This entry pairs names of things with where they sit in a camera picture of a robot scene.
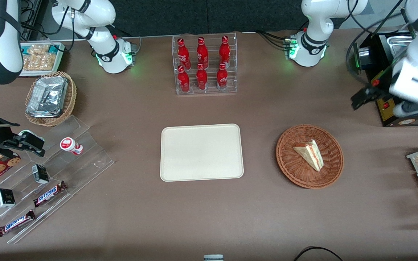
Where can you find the light tan wicker basket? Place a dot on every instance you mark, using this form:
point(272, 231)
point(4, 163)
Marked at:
point(69, 105)

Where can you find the cream rectangular tray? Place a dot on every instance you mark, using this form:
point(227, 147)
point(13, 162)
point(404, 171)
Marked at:
point(201, 152)

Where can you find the clear acrylic bottle rack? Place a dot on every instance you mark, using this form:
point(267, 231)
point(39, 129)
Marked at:
point(210, 81)

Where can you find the triangular sandwich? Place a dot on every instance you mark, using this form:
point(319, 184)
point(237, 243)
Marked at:
point(310, 154)

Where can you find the black food warmer cabinet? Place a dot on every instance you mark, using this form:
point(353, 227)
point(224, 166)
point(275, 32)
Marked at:
point(388, 112)

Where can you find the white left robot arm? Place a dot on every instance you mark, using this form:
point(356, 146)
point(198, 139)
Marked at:
point(310, 21)

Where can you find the round brown wicker basket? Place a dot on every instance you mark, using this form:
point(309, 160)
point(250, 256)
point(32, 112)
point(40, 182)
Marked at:
point(296, 170)

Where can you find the red white yogurt bottle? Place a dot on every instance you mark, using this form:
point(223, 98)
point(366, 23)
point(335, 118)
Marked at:
point(70, 145)

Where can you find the clear acrylic stepped stand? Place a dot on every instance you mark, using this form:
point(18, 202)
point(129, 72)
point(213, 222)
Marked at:
point(85, 159)

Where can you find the small black box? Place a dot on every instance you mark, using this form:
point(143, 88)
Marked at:
point(5, 198)
point(40, 174)

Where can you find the stainless steel pan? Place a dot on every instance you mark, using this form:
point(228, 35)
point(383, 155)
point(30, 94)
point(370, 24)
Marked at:
point(394, 43)

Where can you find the white snack tray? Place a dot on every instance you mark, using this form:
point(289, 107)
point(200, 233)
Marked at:
point(59, 54)

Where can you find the silver foil packets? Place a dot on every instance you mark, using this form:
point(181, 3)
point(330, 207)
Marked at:
point(47, 96)

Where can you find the red cola bottle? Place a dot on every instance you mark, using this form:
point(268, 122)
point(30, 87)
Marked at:
point(183, 81)
point(222, 78)
point(202, 52)
point(224, 50)
point(183, 54)
point(201, 79)

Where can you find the brown Snickers bar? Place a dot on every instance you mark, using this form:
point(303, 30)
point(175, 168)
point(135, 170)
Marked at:
point(49, 194)
point(16, 223)

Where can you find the clear bagged snack packs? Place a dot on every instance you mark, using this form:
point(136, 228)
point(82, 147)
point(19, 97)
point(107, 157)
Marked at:
point(38, 59)

